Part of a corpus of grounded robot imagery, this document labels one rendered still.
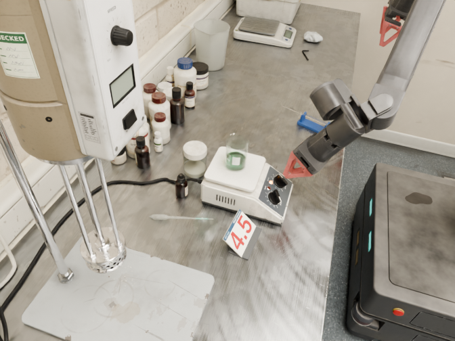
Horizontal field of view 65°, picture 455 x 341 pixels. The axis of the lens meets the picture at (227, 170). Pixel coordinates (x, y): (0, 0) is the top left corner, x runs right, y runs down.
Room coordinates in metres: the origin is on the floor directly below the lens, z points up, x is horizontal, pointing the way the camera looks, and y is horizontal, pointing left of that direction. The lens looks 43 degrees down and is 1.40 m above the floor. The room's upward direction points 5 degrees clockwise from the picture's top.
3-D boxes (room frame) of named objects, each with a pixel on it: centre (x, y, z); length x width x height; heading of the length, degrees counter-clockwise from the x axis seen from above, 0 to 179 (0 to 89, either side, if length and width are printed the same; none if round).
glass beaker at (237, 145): (0.62, -0.02, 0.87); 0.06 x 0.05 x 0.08; 28
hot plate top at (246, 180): (0.61, -0.02, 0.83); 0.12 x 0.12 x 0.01; 76
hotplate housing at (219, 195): (0.61, -0.04, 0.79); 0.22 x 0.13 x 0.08; 76
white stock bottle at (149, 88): (0.91, 0.25, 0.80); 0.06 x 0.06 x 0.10
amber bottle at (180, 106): (0.89, 0.17, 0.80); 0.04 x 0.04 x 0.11
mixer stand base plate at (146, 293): (0.31, 0.17, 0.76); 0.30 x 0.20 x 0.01; 76
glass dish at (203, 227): (0.50, 0.04, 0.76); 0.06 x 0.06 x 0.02
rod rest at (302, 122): (0.92, -0.25, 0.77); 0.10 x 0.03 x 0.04; 57
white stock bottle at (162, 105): (0.85, 0.21, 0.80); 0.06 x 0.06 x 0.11
